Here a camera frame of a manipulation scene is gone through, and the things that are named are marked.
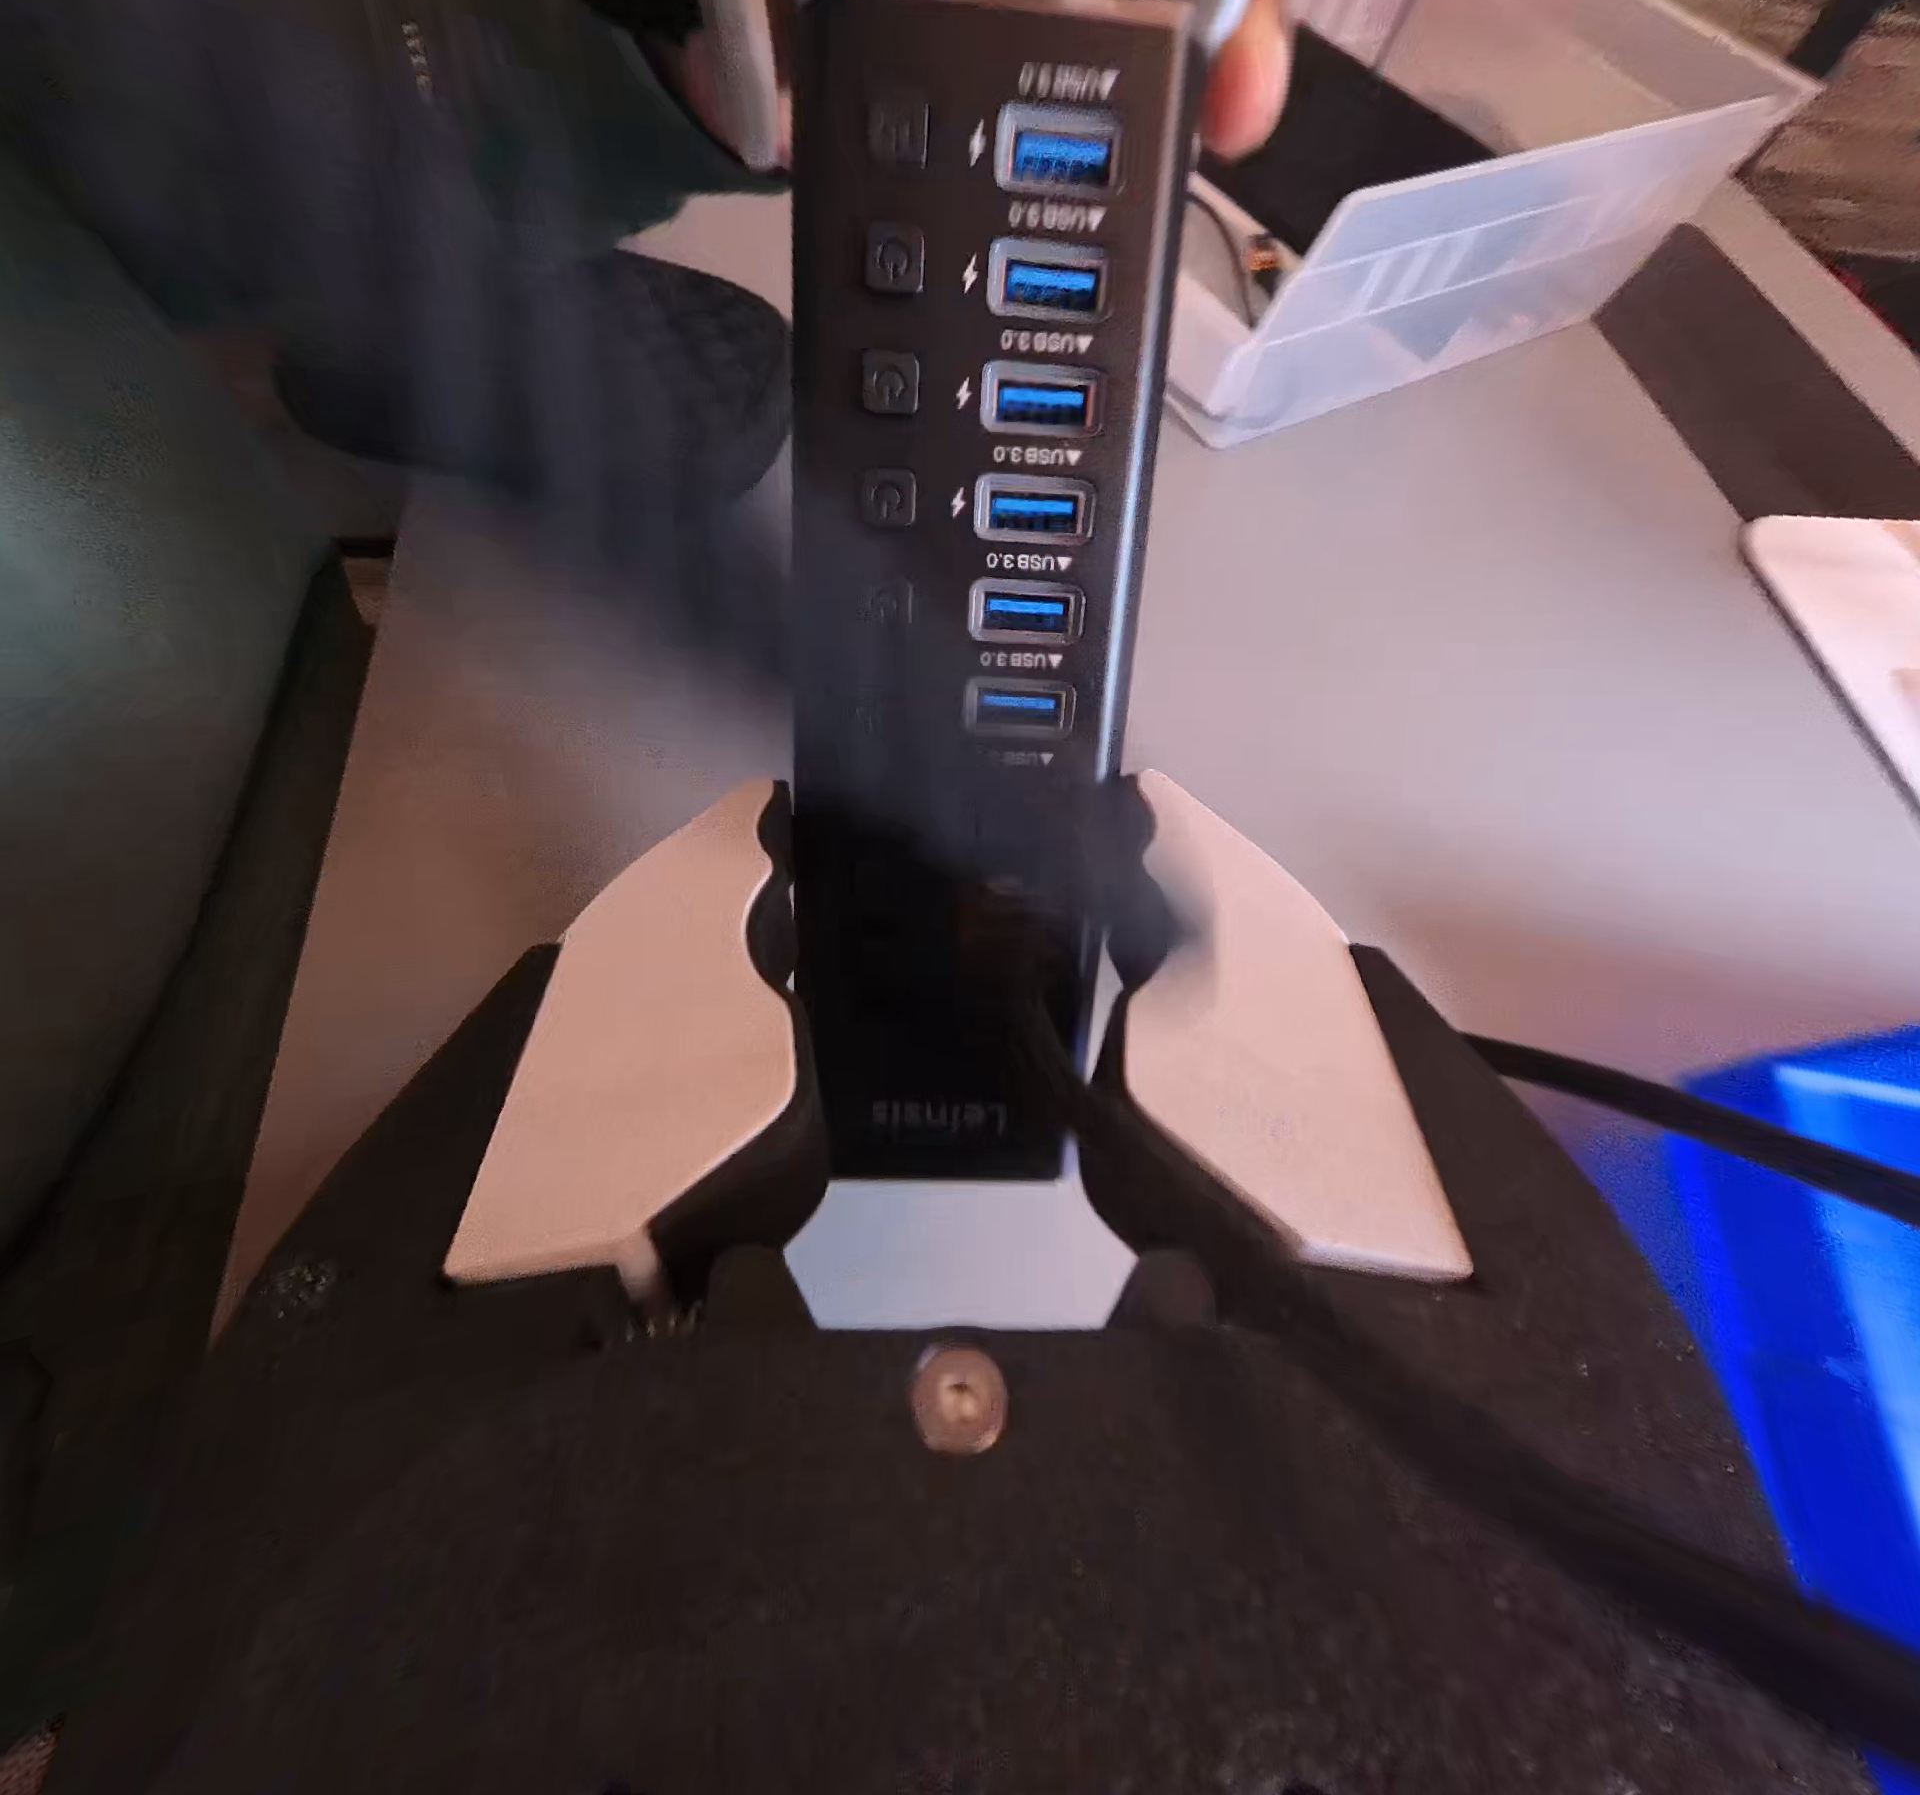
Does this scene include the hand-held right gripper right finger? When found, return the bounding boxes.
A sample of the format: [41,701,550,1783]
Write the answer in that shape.
[1086,770,1474,1283]

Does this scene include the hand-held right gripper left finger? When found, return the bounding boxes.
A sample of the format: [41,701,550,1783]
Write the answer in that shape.
[443,780,828,1294]

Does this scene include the black multi-port usb hub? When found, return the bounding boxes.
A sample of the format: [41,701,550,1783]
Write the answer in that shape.
[787,0,1200,1184]

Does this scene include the clear plastic bin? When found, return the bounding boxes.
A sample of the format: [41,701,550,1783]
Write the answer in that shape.
[1167,0,1824,451]

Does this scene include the blue plastic bin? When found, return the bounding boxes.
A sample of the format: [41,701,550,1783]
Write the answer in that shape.
[1656,1022,1920,1769]

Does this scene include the black forearm pad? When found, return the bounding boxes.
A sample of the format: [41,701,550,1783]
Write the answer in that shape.
[276,247,792,514]

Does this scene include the person's left forearm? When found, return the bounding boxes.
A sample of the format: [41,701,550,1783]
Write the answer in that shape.
[0,0,782,372]

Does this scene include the person's left hand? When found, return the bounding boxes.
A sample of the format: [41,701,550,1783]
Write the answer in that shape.
[1203,0,1296,163]

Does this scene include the black flat box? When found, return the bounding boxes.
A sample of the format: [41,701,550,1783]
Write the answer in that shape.
[1199,16,1503,259]

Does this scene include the white sign stand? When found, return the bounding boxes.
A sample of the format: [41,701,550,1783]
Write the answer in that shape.
[1738,516,1920,814]

